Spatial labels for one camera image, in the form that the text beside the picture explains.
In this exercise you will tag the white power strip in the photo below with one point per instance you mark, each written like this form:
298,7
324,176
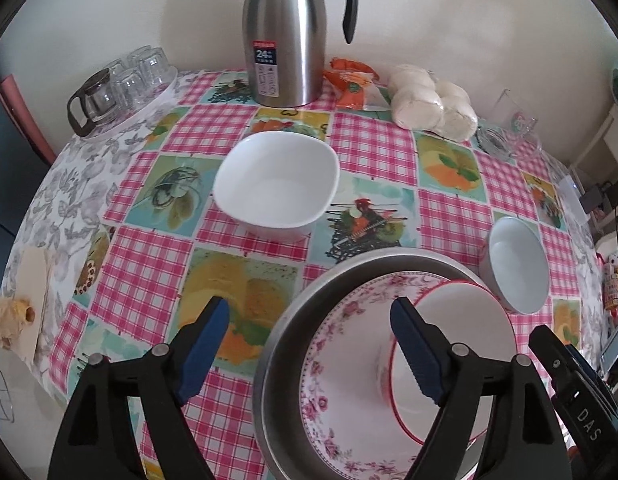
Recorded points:
574,200

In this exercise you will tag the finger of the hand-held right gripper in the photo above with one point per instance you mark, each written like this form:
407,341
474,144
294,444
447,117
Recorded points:
549,355

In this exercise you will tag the beige conch shell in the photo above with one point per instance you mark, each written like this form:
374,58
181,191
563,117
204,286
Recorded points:
11,317

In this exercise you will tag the stainless steel thermos jug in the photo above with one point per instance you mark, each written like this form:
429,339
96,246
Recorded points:
284,20

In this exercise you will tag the black charger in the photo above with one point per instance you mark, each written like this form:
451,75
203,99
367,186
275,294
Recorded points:
593,199

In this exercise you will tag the pink floral white plate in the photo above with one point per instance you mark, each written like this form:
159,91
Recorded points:
349,355

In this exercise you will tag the stainless steel basin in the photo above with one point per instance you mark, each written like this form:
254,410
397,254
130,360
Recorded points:
286,410

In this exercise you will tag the light blue bowl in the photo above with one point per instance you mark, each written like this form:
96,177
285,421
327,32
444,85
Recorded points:
519,270

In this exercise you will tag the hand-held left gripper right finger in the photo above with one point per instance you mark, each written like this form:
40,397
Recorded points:
414,350

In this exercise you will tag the white tray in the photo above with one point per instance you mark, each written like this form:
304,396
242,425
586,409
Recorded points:
154,105

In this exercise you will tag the white square bowl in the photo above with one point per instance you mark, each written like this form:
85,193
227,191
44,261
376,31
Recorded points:
274,185

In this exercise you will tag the clear glass mug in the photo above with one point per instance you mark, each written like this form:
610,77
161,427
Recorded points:
509,125

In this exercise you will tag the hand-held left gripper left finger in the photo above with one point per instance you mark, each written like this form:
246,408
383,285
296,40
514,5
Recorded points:
204,345

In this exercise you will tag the colourful toy figure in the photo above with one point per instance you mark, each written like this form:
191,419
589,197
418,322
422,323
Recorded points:
614,280

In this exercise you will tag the clear drinking glass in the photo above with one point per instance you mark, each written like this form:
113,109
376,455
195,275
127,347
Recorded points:
128,87
154,70
116,67

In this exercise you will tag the pink panel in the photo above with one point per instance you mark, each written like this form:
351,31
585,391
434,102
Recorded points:
26,115

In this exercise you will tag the red rim strawberry bowl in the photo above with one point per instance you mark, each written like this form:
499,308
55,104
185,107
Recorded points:
469,310

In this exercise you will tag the pink checked tablecloth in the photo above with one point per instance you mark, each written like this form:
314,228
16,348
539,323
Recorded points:
154,270

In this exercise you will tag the orange snack packet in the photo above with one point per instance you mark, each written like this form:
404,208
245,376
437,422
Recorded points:
354,87

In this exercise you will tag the dark blue panel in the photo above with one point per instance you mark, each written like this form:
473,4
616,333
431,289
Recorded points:
9,170

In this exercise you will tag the beige paper sheet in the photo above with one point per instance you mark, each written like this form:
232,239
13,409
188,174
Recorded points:
34,275

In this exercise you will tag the bag of steamed buns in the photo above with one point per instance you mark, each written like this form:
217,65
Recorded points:
424,105

